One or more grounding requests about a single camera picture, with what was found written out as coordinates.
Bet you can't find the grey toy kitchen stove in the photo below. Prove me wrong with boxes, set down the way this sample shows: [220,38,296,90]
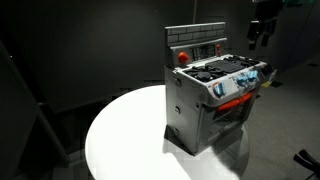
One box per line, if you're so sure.
[164,21,276,157]

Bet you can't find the orange oven door handle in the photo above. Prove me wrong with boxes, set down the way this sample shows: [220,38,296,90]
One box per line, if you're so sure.
[216,92,253,113]

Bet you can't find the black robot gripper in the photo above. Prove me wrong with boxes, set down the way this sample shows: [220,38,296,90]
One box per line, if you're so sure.
[247,0,285,51]

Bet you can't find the white round pedestal table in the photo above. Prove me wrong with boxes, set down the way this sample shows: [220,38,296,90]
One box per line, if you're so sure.
[84,84,251,180]

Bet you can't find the red timer knob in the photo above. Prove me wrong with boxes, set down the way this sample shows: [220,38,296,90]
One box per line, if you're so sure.
[177,51,191,65]

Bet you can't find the black stand leg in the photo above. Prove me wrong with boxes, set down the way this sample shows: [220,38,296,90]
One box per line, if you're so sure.
[293,149,320,180]

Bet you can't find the blue stove knob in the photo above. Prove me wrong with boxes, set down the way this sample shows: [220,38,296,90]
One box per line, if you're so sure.
[247,69,260,81]
[235,73,248,87]
[212,81,226,100]

